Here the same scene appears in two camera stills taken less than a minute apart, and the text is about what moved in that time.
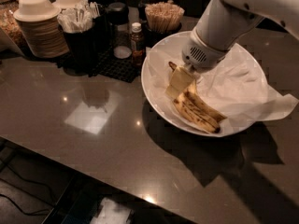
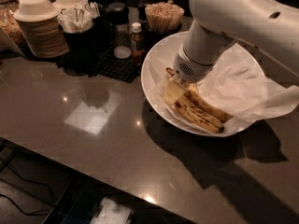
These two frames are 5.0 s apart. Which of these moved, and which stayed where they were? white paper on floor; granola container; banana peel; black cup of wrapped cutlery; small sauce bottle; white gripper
Moved: white gripper; banana peel
Stayed: white paper on floor; black cup of wrapped cutlery; granola container; small sauce bottle
